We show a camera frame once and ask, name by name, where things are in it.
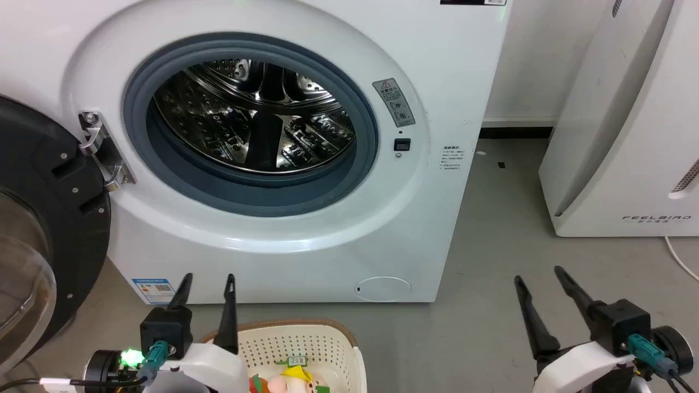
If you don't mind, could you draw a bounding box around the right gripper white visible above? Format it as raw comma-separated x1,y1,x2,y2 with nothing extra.
513,266,637,393

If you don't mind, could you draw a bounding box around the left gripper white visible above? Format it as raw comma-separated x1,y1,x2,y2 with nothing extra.
143,272,250,393

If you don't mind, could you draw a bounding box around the colourful plush toy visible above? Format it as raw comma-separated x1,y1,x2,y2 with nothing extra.
248,355,331,393

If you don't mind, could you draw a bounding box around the black washing machine door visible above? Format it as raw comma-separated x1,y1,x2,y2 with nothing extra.
0,95,113,377

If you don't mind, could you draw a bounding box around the stainless steel washing machine drum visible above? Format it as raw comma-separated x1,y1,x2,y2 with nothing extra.
153,58,357,175

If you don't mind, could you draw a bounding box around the blue energy label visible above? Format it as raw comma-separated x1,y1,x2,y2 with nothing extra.
131,278,177,305

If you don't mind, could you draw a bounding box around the cream plastic laundry basket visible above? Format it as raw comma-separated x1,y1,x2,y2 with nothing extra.
199,319,368,393

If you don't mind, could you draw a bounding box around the oval filter cover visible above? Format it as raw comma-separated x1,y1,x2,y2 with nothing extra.
355,276,413,302

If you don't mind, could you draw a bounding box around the metal door hinge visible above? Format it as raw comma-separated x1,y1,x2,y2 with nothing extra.
79,111,137,192

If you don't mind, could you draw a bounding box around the black baseboard strip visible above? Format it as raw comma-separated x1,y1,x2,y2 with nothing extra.
479,126,554,140

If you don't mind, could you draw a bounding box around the white air purifier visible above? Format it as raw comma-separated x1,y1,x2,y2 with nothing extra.
538,0,699,238

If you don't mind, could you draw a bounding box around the grey rubber door gasket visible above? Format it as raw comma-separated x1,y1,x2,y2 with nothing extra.
122,33,380,218

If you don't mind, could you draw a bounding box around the white washing machine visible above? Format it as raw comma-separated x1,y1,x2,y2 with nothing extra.
0,0,514,304

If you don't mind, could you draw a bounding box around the grey warning sticker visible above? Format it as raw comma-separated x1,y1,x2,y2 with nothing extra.
372,78,416,128

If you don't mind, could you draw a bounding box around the right arm teal-plug cable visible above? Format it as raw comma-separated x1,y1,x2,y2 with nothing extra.
626,334,699,393

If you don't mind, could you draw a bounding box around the white power cable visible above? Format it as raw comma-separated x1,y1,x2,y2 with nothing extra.
663,235,699,282

